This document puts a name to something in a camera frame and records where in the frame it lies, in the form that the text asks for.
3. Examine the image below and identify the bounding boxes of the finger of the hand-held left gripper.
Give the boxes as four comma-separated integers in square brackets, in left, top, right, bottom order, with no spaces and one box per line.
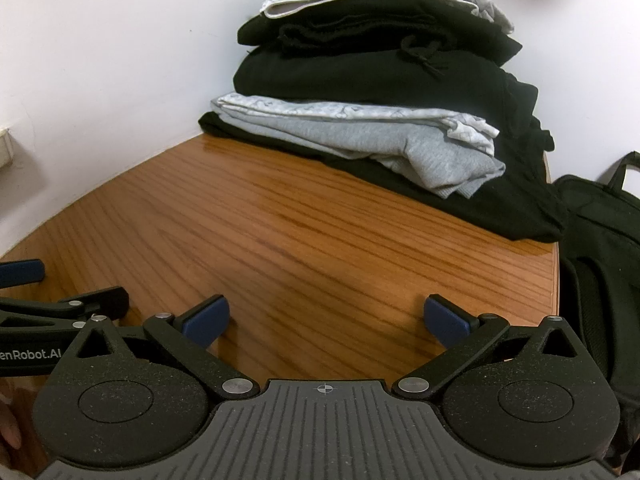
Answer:
[0,259,45,288]
[0,287,130,331]

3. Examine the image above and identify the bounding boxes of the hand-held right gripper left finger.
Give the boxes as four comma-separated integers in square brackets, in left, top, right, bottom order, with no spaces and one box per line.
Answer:
[62,295,262,401]

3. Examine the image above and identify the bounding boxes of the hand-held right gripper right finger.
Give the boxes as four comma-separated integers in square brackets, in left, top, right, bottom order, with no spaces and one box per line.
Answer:
[391,295,591,401]

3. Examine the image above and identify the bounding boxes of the person's left hand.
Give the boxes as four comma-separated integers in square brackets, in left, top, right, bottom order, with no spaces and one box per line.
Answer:
[0,402,23,451]

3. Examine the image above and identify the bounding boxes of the black backpack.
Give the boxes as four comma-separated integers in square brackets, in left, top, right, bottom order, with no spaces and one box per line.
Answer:
[547,151,640,471]

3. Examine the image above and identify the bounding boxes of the grey folded garment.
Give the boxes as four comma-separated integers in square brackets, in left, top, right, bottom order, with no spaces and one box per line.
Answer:
[220,112,506,198]

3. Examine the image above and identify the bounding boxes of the black drawstring pants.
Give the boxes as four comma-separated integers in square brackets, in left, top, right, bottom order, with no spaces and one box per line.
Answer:
[237,12,523,78]

